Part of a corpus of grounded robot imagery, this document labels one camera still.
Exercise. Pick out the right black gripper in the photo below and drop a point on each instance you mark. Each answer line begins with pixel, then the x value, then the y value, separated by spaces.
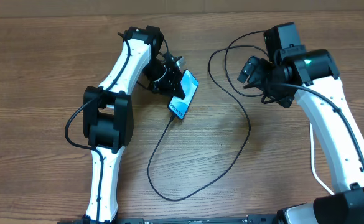
pixel 284 98

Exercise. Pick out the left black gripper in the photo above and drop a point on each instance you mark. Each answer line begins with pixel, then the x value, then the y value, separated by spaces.
pixel 171 84

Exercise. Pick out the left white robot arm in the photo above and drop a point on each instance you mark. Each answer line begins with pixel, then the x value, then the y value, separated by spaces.
pixel 108 121

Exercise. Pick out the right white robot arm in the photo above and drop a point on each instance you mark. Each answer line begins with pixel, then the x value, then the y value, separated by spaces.
pixel 318 90

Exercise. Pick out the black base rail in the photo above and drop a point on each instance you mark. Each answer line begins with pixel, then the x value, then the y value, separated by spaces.
pixel 250 219

